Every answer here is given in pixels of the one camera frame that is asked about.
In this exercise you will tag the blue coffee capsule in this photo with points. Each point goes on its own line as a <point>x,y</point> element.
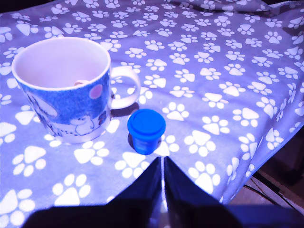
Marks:
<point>146,128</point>

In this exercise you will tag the blue and white cartoon mug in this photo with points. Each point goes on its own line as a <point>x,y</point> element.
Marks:
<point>66,107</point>

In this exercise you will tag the grey paw print blanket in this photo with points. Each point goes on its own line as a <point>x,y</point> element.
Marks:
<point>213,71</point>

